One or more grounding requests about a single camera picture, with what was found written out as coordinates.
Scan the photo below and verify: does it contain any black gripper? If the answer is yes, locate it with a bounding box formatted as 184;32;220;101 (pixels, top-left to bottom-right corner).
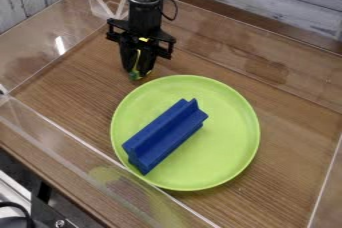
107;18;176;77

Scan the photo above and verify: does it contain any yellow toy banana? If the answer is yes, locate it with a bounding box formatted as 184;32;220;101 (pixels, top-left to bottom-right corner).
128;47;146;80

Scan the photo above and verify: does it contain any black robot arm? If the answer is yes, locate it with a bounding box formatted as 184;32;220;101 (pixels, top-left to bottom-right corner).
107;0;178;80

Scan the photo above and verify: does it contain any green round plate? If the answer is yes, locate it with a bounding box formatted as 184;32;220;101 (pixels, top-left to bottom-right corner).
110;75;261;191

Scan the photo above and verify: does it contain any blue plastic block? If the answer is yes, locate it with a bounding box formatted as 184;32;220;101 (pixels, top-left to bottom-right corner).
123;99;208;175

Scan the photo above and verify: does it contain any black cable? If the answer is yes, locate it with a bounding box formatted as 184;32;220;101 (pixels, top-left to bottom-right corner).
0;201;35;228

